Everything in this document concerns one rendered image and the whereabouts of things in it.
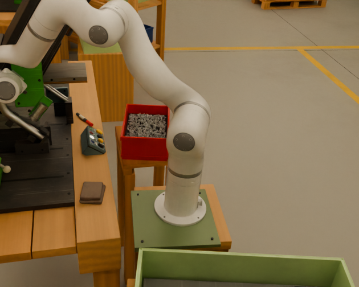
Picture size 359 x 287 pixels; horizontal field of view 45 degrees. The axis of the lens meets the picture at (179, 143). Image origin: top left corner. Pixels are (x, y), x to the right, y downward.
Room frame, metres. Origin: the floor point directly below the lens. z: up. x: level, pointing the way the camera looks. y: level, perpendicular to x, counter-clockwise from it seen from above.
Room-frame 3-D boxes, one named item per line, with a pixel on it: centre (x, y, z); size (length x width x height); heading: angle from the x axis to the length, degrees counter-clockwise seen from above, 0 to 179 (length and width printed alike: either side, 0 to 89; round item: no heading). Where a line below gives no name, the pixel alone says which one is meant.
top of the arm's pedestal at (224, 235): (1.22, -0.02, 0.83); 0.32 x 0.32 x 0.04; 10
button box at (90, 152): (1.54, 0.37, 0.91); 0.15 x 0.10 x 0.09; 15
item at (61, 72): (1.75, 0.63, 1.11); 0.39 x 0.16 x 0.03; 105
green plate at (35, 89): (1.59, 0.62, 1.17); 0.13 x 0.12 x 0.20; 15
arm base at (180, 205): (1.22, -0.02, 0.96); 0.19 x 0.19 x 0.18
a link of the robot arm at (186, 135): (1.18, -0.02, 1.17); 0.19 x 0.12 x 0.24; 172
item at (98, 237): (1.72, 0.43, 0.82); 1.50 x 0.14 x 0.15; 15
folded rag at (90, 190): (1.22, 0.30, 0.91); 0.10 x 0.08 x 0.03; 2
